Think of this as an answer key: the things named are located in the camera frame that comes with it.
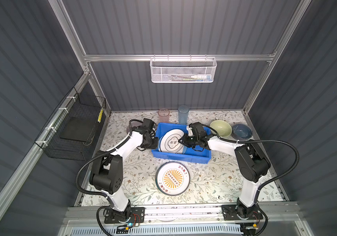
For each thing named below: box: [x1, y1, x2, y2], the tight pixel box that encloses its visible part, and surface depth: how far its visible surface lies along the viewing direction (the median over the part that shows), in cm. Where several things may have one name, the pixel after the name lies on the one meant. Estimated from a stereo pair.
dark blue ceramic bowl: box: [231, 123, 253, 141], surface depth 104 cm
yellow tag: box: [97, 108, 104, 124], surface depth 84 cm
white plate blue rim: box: [158, 128, 188, 154], surface depth 99 cm
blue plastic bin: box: [151, 122, 212, 164], surface depth 96 cm
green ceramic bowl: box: [209, 119, 233, 138], surface depth 107 cm
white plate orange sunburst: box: [155, 161, 191, 197], surface depth 86 cm
